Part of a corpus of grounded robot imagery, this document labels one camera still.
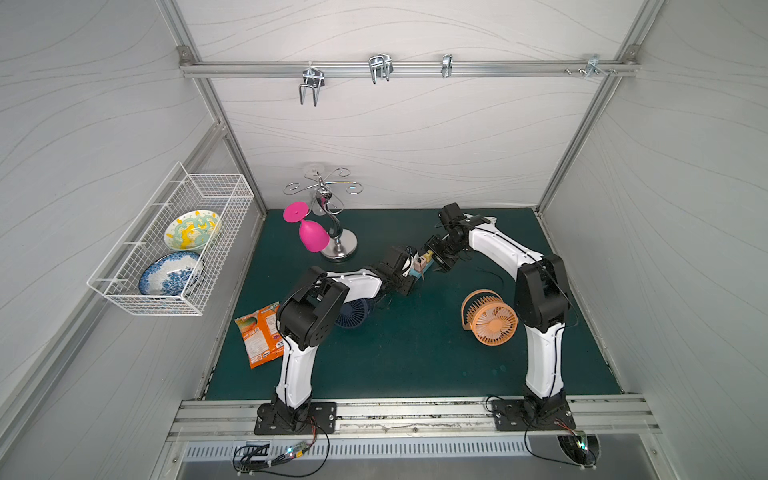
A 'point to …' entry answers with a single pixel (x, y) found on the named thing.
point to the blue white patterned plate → (168, 274)
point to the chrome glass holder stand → (341, 243)
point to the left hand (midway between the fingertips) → (408, 278)
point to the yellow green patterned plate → (191, 229)
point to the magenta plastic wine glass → (313, 237)
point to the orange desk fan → (492, 321)
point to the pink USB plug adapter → (419, 264)
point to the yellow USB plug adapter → (429, 256)
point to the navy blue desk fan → (352, 313)
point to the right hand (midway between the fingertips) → (423, 256)
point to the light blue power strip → (417, 273)
